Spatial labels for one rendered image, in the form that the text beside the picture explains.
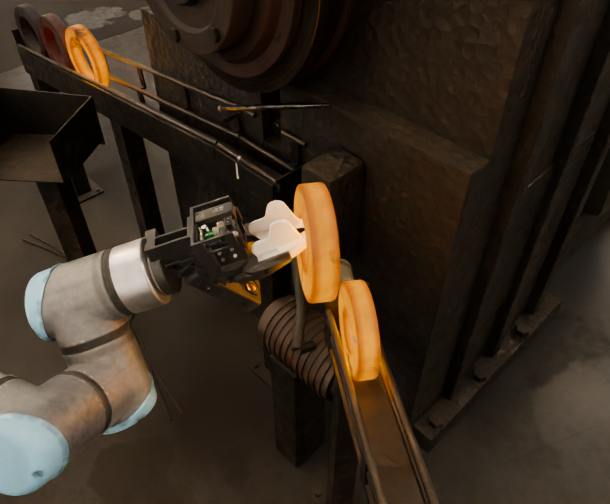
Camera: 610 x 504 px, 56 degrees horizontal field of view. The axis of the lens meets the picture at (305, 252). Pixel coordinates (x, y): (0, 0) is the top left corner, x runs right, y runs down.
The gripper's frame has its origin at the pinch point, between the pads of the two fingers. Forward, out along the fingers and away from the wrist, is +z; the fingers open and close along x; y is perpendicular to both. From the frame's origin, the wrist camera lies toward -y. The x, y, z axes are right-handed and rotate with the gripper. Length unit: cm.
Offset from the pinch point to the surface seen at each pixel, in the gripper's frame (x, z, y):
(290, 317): 18.4, -11.8, -37.3
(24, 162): 72, -66, -16
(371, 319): -3.4, 3.5, -16.6
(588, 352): 34, 62, -114
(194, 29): 42.9, -10.1, 12.2
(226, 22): 34.1, -3.9, 15.0
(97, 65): 101, -47, -11
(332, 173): 28.4, 4.6, -14.3
